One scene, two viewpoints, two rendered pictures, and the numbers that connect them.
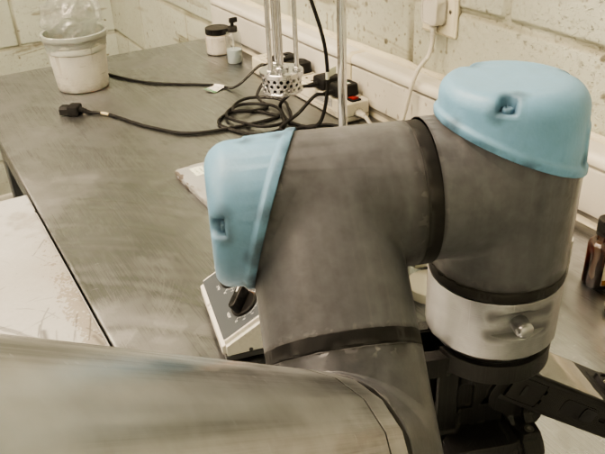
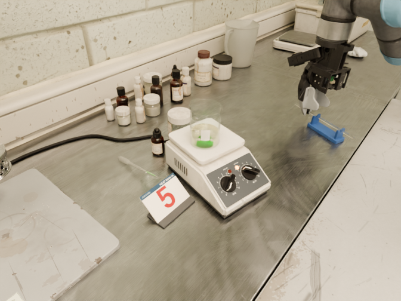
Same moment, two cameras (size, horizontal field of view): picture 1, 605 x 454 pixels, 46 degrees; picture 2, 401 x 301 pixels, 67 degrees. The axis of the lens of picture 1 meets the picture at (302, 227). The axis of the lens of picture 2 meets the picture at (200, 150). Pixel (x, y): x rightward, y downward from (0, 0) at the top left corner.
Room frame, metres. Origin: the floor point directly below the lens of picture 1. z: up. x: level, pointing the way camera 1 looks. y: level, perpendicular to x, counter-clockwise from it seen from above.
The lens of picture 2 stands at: (0.89, 0.45, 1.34)
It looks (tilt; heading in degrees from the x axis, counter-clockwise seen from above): 37 degrees down; 247
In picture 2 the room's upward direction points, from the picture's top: 2 degrees clockwise
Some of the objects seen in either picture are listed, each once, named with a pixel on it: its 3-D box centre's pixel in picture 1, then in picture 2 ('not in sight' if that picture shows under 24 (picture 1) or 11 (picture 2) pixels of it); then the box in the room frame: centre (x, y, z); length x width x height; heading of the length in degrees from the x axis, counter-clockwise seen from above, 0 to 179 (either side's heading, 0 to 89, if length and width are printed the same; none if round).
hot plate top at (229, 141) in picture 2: not in sight; (206, 138); (0.68, -0.02, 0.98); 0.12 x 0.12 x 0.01; 17
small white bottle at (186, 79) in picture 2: not in sight; (185, 81); (0.60, -0.39, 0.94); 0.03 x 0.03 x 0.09
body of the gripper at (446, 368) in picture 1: (468, 404); (327, 64); (0.33, -0.10, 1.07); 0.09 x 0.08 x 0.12; 99
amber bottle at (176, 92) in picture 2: not in sight; (176, 85); (0.64, -0.36, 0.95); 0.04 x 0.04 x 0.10
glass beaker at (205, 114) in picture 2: not in sight; (204, 125); (0.69, -0.01, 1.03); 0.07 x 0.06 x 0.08; 111
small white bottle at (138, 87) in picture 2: not in sight; (138, 88); (0.75, -0.40, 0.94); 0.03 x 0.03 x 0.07
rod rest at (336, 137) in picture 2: not in sight; (326, 127); (0.32, -0.05, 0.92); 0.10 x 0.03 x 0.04; 98
